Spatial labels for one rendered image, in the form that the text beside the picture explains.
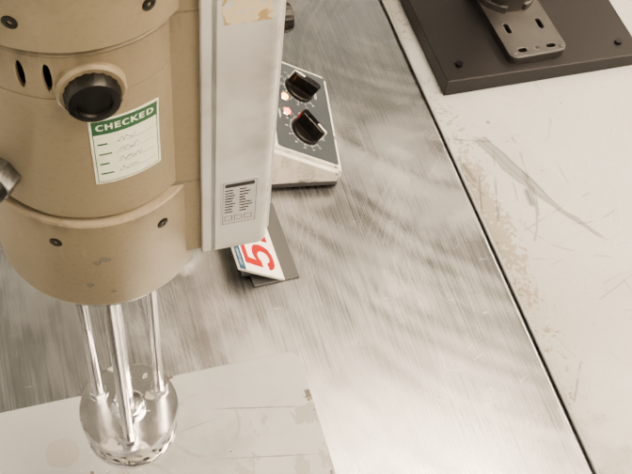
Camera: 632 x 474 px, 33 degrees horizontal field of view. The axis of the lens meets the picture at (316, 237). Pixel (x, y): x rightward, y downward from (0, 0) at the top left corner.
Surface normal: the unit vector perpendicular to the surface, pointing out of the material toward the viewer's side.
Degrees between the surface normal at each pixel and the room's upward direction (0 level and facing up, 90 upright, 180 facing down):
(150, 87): 90
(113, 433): 0
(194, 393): 0
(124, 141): 90
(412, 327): 0
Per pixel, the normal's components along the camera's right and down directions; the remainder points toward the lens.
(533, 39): 0.10, -0.58
